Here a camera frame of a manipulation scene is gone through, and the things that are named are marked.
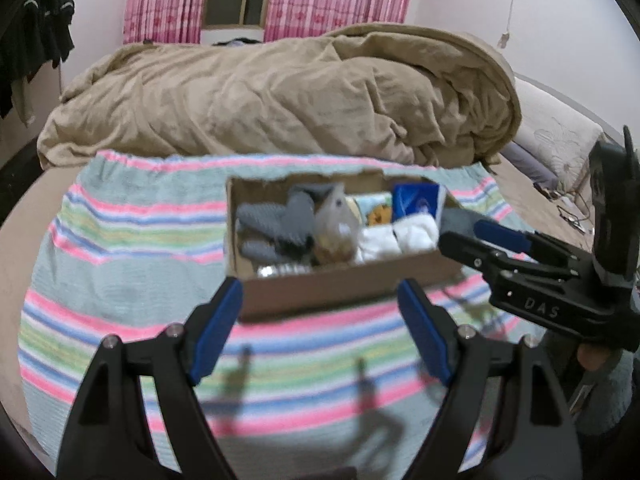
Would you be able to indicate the person right hand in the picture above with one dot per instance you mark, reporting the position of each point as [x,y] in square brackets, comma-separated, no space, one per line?
[597,359]

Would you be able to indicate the grey fleece sleeve forearm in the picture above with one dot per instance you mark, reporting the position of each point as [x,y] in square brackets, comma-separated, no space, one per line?
[598,402]

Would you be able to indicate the dark hanging clothes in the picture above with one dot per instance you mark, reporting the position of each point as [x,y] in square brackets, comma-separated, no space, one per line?
[38,33]

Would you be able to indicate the beige comforter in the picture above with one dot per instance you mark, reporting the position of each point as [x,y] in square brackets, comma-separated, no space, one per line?
[401,93]

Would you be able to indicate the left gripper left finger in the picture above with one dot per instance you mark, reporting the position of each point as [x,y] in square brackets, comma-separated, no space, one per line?
[208,328]

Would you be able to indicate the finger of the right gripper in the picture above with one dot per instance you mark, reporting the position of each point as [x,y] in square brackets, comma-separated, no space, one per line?
[541,247]
[499,265]

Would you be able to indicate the blue tissue packet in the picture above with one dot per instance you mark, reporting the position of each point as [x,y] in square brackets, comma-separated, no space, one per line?
[418,198]

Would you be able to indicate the left pink curtain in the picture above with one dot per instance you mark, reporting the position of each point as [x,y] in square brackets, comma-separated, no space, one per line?
[164,21]

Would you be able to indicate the dark grey sock pair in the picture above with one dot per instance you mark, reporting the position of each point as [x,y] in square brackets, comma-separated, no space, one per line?
[281,233]

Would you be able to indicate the white socks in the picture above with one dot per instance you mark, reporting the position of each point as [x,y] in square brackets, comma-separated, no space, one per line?
[416,233]
[376,243]

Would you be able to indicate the clear plastic snack bag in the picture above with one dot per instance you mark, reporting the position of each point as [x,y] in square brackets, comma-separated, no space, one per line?
[336,229]

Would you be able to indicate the white pillow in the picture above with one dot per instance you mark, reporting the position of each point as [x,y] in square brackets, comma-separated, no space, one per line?
[558,136]

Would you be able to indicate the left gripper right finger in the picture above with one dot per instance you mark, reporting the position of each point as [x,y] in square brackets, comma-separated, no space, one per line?
[432,330]

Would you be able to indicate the striped pastel towel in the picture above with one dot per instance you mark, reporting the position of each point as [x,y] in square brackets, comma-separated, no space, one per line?
[136,244]

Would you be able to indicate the cardboard box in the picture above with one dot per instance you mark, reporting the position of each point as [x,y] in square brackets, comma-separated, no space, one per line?
[323,287]

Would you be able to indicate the sunflower pattern packet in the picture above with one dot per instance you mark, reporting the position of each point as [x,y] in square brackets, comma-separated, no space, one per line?
[374,208]

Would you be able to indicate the grey pillow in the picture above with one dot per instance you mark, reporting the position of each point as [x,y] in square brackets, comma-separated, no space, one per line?
[530,166]

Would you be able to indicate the silver foil packet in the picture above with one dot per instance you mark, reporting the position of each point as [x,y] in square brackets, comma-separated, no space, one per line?
[283,269]

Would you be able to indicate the grey sock in box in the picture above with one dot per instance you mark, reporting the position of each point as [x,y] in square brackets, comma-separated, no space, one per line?
[460,221]

